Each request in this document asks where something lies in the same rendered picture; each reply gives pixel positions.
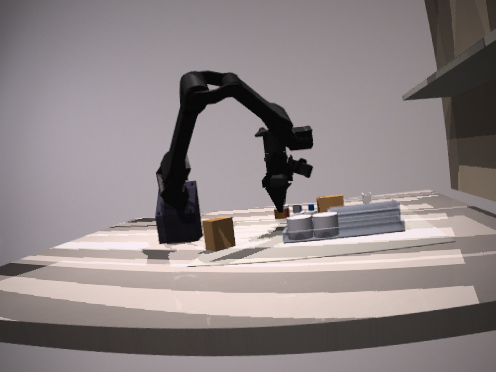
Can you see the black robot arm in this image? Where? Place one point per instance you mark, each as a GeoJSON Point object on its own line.
{"type": "Point", "coordinates": [194, 97]}

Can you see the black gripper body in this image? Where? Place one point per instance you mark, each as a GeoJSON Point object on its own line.
{"type": "Point", "coordinates": [277, 170]}

